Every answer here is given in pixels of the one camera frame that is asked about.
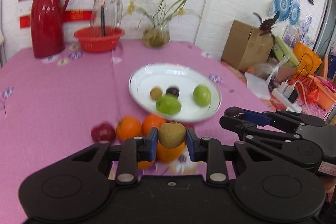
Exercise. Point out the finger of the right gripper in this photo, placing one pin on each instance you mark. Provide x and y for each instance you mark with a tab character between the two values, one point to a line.
267	117
286	144

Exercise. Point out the green apple front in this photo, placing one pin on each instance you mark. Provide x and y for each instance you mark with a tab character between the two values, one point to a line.
168	105

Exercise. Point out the green box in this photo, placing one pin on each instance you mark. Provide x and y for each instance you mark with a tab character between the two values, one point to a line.
283	52

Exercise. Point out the glass vase with plant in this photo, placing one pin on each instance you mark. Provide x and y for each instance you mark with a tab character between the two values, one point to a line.
156	34

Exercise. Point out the dark purple plant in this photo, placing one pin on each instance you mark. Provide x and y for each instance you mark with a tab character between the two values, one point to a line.
267	25

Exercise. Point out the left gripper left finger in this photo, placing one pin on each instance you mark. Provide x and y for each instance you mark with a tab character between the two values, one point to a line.
133	151

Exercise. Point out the orange plastic bin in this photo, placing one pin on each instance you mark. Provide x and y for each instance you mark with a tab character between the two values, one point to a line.
326	96

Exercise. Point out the white plastic bag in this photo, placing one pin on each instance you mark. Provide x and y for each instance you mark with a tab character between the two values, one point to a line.
266	72

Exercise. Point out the red plastic basket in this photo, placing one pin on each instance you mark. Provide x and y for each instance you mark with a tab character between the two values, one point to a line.
91	39

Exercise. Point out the orange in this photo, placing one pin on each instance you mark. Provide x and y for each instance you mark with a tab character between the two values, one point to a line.
150	121
164	155
128	127

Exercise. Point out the small brown kiwi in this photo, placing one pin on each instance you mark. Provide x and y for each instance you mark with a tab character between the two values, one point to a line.
156	93

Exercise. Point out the green apple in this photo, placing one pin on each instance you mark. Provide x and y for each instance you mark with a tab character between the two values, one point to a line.
168	105
202	95

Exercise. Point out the plaid cloth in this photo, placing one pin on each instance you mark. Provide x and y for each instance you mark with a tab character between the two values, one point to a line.
255	85

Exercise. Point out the white power strip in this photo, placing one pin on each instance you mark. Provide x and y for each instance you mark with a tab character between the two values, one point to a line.
287	96

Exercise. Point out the blue paper fans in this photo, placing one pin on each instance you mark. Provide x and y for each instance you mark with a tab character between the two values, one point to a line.
289	11

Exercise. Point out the white plate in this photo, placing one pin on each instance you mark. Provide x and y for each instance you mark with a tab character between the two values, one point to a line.
186	79

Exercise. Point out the pink floral tablecloth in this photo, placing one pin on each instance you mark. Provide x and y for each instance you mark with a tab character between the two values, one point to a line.
48	107

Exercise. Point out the glass pitcher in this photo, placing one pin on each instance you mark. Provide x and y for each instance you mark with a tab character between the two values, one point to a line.
106	16

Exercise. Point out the red plum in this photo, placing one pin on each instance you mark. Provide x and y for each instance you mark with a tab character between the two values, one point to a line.
103	132

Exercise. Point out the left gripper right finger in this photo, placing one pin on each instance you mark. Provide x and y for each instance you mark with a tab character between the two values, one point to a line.
213	153

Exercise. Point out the cardboard box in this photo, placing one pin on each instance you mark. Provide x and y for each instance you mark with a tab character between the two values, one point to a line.
245	47

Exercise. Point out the dark plum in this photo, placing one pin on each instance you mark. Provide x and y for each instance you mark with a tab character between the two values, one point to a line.
173	90

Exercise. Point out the red thermos jug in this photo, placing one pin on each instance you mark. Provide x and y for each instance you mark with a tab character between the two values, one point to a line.
47	27

